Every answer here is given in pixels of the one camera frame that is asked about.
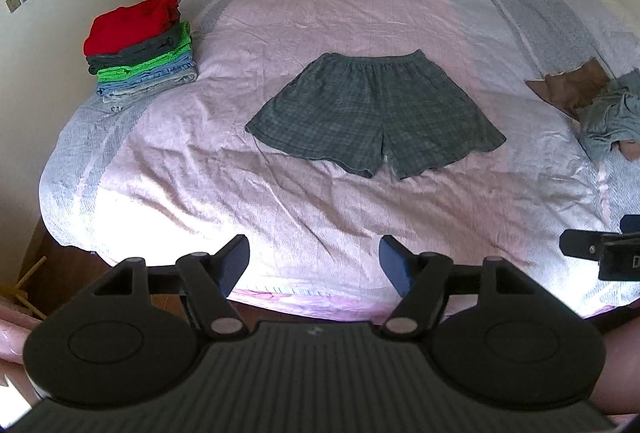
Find dark green plaid shorts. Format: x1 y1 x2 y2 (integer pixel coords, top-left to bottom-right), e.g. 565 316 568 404
245 50 506 179

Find grey-blue crumpled garment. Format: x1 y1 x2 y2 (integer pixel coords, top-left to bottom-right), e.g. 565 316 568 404
577 68 639 162

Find pink and grey bedspread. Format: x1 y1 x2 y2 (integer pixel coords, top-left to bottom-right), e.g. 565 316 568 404
39 0 639 320

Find brown cloth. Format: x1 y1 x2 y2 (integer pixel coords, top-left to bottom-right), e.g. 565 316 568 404
526 58 639 162

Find blue folded garments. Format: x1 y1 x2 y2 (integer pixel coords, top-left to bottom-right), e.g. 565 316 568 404
96 52 198 111

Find green folded garment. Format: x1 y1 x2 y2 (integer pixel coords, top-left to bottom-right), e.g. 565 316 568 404
96 21 192 83

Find dark grey folded garment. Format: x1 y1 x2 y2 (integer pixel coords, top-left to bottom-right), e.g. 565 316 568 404
86 21 182 75

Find red folded garment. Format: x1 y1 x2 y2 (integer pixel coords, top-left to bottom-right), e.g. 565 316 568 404
84 0 180 57

